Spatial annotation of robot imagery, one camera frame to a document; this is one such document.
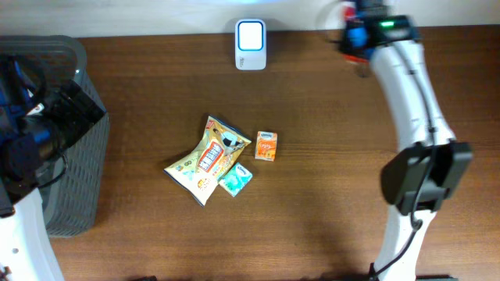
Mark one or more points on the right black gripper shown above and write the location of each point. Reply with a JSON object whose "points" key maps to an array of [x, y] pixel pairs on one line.
{"points": [[348, 44]]}

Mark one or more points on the orange tissue pack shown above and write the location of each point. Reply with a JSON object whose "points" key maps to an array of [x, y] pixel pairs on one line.
{"points": [[266, 146]]}

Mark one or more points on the teal tissue pack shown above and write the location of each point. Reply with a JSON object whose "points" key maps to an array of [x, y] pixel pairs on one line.
{"points": [[234, 181]]}

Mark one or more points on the cream blue snack bag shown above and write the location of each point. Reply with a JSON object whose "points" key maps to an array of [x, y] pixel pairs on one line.
{"points": [[201, 170]]}

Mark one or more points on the red candy bag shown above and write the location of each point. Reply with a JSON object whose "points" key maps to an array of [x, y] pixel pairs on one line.
{"points": [[350, 11]]}

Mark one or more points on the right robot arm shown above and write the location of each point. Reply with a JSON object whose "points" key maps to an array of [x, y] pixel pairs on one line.
{"points": [[430, 161]]}

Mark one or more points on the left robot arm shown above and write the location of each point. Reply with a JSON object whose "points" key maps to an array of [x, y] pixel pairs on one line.
{"points": [[38, 125]]}

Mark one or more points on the grey plastic mesh basket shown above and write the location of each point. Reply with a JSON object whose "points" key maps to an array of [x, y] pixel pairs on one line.
{"points": [[69, 205]]}

